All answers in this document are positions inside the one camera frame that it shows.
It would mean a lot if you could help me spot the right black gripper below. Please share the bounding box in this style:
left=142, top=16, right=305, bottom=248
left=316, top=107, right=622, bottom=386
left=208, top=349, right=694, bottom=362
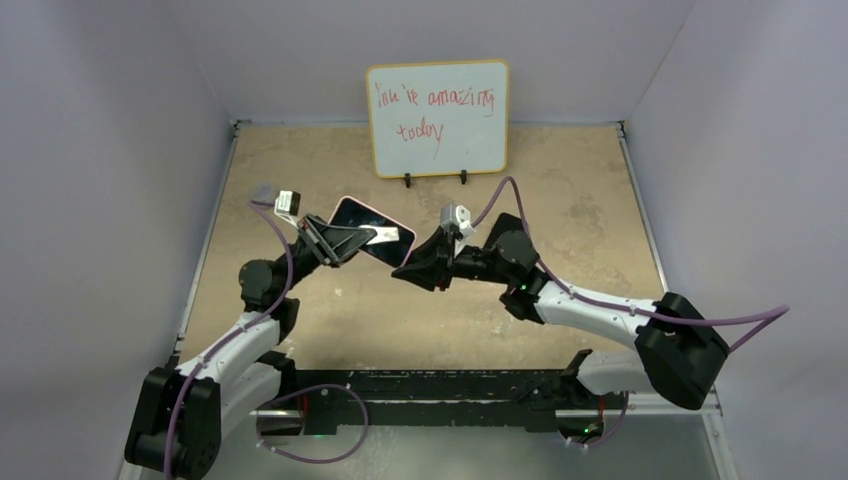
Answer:
left=394, top=225, right=514, bottom=291

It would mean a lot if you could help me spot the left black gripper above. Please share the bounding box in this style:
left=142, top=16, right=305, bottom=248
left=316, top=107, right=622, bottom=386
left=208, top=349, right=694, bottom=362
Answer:
left=276, top=214, right=377, bottom=298

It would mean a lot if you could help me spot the black phone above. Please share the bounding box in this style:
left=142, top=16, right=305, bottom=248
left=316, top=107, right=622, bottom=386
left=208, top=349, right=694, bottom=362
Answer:
left=484, top=212, right=525, bottom=248

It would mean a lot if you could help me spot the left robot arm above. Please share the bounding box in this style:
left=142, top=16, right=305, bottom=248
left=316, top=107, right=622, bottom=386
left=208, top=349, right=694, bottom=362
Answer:
left=122, top=215, right=415, bottom=479

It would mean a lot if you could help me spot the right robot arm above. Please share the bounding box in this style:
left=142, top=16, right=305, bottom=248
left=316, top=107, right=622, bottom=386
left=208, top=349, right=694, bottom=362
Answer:
left=392, top=227, right=730, bottom=410

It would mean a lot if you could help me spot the black whiteboard stand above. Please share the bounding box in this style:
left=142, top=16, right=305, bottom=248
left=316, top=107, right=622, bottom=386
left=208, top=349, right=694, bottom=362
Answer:
left=401, top=169, right=470, bottom=189

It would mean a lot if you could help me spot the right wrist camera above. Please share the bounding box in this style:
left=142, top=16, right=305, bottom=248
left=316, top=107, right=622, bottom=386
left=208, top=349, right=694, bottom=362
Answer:
left=440, top=203, right=475, bottom=257

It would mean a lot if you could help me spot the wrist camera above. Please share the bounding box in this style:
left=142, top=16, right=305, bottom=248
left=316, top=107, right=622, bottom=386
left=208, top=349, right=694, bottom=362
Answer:
left=440, top=203, right=475, bottom=257
left=273, top=190, right=301, bottom=225

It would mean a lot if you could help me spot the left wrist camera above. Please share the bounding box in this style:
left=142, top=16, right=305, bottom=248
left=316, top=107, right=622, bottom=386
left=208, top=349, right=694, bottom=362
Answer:
left=273, top=190, right=301, bottom=225

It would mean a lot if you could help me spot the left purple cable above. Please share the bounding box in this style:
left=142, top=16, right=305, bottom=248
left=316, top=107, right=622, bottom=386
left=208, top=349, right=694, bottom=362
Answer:
left=162, top=200, right=370, bottom=480

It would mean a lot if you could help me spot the purple cable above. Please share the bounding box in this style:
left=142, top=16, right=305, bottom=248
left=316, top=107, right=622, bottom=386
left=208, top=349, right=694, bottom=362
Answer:
left=470, top=176, right=791, bottom=452
left=162, top=200, right=370, bottom=480

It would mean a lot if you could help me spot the white board with yellow frame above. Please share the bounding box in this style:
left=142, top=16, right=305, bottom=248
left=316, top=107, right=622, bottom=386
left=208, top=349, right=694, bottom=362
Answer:
left=365, top=59, right=510, bottom=179

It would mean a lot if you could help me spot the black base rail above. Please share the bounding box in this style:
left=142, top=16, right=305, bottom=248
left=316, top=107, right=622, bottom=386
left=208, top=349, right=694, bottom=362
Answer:
left=251, top=369, right=631, bottom=439

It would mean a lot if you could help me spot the aluminium frame rail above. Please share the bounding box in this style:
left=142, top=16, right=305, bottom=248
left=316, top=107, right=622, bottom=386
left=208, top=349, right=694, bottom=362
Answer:
left=116, top=369, right=740, bottom=480

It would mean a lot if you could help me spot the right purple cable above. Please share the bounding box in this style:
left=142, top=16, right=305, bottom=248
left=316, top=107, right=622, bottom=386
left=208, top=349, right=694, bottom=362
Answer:
left=470, top=176, right=791, bottom=452

